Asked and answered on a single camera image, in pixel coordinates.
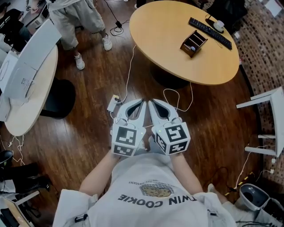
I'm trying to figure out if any black bag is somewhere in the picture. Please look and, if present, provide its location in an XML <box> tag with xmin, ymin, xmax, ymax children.
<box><xmin>0</xmin><ymin>150</ymin><xmax>52</xmax><ymax>194</ymax></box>

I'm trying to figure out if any black keyboard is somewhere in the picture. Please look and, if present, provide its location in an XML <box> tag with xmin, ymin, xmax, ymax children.
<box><xmin>188</xmin><ymin>17</ymin><xmax>233</xmax><ymax>51</ymax></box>

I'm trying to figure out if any person's white printed shirt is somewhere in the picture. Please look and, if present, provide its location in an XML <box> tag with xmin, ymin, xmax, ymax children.
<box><xmin>52</xmin><ymin>153</ymin><xmax>237</xmax><ymax>227</ymax></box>

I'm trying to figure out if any white power strip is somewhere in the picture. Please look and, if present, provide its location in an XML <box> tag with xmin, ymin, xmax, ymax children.
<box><xmin>106</xmin><ymin>94</ymin><xmax>122</xmax><ymax>113</ymax></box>

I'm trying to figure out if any round wooden table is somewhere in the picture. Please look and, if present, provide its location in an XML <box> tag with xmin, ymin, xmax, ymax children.
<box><xmin>129</xmin><ymin>0</ymin><xmax>240</xmax><ymax>90</ymax></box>

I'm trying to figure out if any long white cable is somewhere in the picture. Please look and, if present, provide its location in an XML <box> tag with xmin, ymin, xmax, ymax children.
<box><xmin>109</xmin><ymin>44</ymin><xmax>137</xmax><ymax>120</ymax></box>

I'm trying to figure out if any thin white charging cable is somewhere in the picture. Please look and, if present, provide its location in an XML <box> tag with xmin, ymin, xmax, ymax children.
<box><xmin>234</xmin><ymin>144</ymin><xmax>277</xmax><ymax>189</ymax></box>

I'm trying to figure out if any black office chair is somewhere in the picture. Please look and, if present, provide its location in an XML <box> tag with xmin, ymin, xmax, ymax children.
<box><xmin>206</xmin><ymin>0</ymin><xmax>249</xmax><ymax>34</ymax></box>

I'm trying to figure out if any white paper sheet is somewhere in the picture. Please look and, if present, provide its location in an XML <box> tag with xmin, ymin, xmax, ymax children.
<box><xmin>264</xmin><ymin>0</ymin><xmax>283</xmax><ymax>17</ymax></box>

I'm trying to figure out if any white wooden chair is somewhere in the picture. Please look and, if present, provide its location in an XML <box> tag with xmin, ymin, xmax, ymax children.
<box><xmin>236</xmin><ymin>86</ymin><xmax>284</xmax><ymax>158</ymax></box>

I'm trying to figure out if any brown wooden compartment box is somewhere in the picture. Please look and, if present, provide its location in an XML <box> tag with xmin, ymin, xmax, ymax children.
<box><xmin>180</xmin><ymin>30</ymin><xmax>209</xmax><ymax>59</ymax></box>

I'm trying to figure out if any grey laptop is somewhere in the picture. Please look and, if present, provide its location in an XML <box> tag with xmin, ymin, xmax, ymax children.
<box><xmin>21</xmin><ymin>3</ymin><xmax>50</xmax><ymax>30</ymax></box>

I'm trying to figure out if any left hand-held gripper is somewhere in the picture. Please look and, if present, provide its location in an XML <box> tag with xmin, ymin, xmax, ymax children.
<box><xmin>110</xmin><ymin>98</ymin><xmax>147</xmax><ymax>157</ymax></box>

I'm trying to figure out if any black mouse pad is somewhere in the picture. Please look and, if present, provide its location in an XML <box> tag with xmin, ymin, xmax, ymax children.
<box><xmin>205</xmin><ymin>18</ymin><xmax>225</xmax><ymax>34</ymax></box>

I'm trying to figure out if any white computer mouse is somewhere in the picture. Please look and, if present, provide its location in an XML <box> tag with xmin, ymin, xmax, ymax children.
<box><xmin>213</xmin><ymin>20</ymin><xmax>225</xmax><ymax>32</ymax></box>

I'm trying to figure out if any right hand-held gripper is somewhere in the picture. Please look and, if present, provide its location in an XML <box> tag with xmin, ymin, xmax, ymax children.
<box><xmin>148</xmin><ymin>99</ymin><xmax>191</xmax><ymax>156</ymax></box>

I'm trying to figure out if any tangled white cable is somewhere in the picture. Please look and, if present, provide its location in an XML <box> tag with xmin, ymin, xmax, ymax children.
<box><xmin>0</xmin><ymin>134</ymin><xmax>26</xmax><ymax>166</ymax></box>

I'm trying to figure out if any yellow black striped tape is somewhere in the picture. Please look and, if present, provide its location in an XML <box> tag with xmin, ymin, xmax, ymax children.
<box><xmin>224</xmin><ymin>171</ymin><xmax>255</xmax><ymax>196</ymax></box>

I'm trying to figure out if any round pale table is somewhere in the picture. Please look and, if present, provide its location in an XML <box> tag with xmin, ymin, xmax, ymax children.
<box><xmin>4</xmin><ymin>44</ymin><xmax>76</xmax><ymax>137</ymax></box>

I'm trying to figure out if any black power adapter with cable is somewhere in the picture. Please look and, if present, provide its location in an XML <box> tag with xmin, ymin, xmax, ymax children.
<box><xmin>103</xmin><ymin>0</ymin><xmax>130</xmax><ymax>37</ymax></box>

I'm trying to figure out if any grey round bin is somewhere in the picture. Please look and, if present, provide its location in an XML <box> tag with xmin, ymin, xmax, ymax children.
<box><xmin>239</xmin><ymin>183</ymin><xmax>271</xmax><ymax>211</ymax></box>

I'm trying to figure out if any person's left forearm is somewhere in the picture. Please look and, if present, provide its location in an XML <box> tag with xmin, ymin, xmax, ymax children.
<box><xmin>79</xmin><ymin>150</ymin><xmax>122</xmax><ymax>198</ymax></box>

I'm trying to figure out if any looped white cable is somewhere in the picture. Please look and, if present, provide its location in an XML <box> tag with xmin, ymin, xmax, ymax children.
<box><xmin>163</xmin><ymin>82</ymin><xmax>194</xmax><ymax>113</ymax></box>

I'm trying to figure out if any person's right forearm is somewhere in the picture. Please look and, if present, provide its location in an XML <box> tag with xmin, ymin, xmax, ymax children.
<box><xmin>170</xmin><ymin>152</ymin><xmax>204</xmax><ymax>194</ymax></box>

